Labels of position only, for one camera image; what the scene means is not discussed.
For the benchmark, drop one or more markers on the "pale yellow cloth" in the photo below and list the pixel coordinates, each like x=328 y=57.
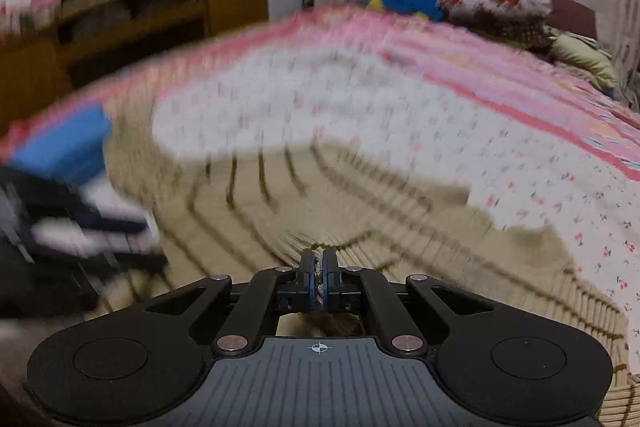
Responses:
x=585 y=54

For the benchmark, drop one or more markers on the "beige striped knit sweater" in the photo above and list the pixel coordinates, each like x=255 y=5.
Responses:
x=250 y=217

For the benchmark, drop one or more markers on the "cherry print pink bed sheet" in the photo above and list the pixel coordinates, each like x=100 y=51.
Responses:
x=400 y=107

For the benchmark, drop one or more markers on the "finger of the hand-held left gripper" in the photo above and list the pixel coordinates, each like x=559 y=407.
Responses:
x=60 y=147

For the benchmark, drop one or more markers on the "floral red white cushion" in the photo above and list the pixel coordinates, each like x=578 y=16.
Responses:
x=495 y=2

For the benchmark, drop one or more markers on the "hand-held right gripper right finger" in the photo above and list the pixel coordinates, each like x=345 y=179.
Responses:
x=328 y=279

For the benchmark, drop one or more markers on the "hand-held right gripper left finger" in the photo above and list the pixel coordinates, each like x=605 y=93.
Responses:
x=306 y=279

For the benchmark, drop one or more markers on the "wooden cabinet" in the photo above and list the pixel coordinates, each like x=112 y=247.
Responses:
x=235 y=2

